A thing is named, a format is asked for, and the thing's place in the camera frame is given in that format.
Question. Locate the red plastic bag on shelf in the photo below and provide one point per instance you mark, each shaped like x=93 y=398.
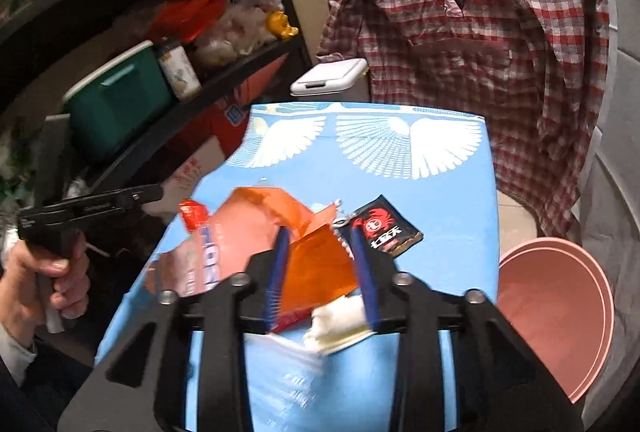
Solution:
x=185 y=20

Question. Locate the black red sauce packet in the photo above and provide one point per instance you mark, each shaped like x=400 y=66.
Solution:
x=382 y=225

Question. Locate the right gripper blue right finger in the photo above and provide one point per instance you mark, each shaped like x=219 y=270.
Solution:
x=364 y=273

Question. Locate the white forearm sleeve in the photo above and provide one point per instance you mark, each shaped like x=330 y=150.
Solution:
x=15 y=356

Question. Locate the white crumpled tissue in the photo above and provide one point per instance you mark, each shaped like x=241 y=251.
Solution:
x=337 y=325

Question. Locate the yellow toy figure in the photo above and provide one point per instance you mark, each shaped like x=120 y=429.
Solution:
x=277 y=24

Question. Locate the clear plastic bags on shelf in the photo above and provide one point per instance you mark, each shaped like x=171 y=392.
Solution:
x=241 y=30

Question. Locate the teal storage box white lid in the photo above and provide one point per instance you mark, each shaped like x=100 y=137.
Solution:
x=111 y=103

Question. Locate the pink plastic trash bin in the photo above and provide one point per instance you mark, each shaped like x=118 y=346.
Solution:
x=558 y=298

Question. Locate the labelled glass jar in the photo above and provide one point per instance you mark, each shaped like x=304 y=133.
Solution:
x=178 y=69

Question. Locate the orange snack wrapper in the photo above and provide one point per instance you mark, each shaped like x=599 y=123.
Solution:
x=220 y=244

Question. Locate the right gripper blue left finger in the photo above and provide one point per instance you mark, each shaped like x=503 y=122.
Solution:
x=274 y=285

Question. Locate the white bag with red print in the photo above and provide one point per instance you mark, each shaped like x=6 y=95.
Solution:
x=181 y=184

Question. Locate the red white plaid shirt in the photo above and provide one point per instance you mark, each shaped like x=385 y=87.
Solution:
x=535 y=70

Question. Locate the red cardboard box under shelf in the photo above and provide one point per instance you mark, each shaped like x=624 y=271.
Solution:
x=227 y=118

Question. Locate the person's left hand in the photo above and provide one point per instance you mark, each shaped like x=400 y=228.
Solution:
x=35 y=279

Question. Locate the white lidded plastic bin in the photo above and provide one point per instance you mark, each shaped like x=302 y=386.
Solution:
x=346 y=79

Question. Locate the blue tablecloth with white wings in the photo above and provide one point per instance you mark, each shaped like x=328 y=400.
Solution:
x=434 y=167

